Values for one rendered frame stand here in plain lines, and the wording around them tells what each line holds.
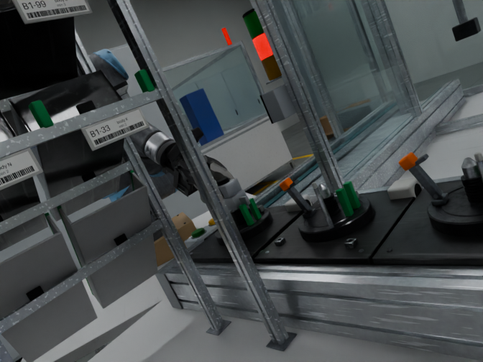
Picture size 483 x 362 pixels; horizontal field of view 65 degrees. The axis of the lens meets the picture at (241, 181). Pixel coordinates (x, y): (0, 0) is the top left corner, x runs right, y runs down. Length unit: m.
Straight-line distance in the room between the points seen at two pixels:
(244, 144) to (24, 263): 4.74
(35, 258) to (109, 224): 0.12
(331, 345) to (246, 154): 4.68
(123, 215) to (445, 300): 0.48
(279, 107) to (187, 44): 9.31
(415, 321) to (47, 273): 0.51
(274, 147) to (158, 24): 5.40
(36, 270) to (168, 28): 9.58
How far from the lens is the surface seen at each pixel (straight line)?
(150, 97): 0.56
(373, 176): 1.06
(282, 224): 0.84
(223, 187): 0.85
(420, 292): 0.53
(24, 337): 0.75
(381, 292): 0.55
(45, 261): 0.62
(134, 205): 0.66
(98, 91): 0.59
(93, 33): 9.34
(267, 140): 5.48
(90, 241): 0.67
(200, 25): 10.56
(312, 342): 0.66
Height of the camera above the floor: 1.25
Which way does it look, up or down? 11 degrees down
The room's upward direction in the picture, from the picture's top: 25 degrees counter-clockwise
